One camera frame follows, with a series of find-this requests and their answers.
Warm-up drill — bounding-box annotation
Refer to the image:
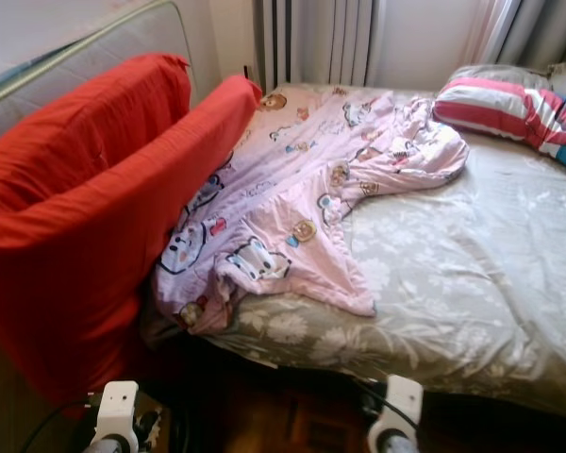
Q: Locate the large red cushion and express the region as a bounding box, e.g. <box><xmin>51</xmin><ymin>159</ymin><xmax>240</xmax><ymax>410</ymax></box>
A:
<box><xmin>0</xmin><ymin>51</ymin><xmax>192</xmax><ymax>224</ymax></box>
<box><xmin>0</xmin><ymin>75</ymin><xmax>264</xmax><ymax>403</ymax></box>

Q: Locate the bed with grey floral cover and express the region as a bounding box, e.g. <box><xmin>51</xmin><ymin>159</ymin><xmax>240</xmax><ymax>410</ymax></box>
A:
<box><xmin>150</xmin><ymin>82</ymin><xmax>566</xmax><ymax>417</ymax></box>

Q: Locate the pink striped blue bolster pillow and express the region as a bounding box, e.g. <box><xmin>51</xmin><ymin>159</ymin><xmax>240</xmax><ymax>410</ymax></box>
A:
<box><xmin>431</xmin><ymin>75</ymin><xmax>566</xmax><ymax>176</ymax></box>

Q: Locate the grey striped curtain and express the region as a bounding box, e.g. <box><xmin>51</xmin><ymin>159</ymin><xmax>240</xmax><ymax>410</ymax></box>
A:
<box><xmin>249</xmin><ymin>0</ymin><xmax>384</xmax><ymax>92</ymax></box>
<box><xmin>494</xmin><ymin>0</ymin><xmax>566</xmax><ymax>68</ymax></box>

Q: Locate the white sheer curtain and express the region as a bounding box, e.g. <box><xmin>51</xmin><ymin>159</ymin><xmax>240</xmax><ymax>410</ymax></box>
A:
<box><xmin>376</xmin><ymin>0</ymin><xmax>521</xmax><ymax>92</ymax></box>

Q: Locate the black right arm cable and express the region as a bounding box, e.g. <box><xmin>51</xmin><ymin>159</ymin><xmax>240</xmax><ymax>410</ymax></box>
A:
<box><xmin>349</xmin><ymin>377</ymin><xmax>425</xmax><ymax>431</ymax></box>

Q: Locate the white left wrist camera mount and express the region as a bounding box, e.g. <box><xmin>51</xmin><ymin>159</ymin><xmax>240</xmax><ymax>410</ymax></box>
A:
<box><xmin>93</xmin><ymin>379</ymin><xmax>142</xmax><ymax>445</ymax></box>

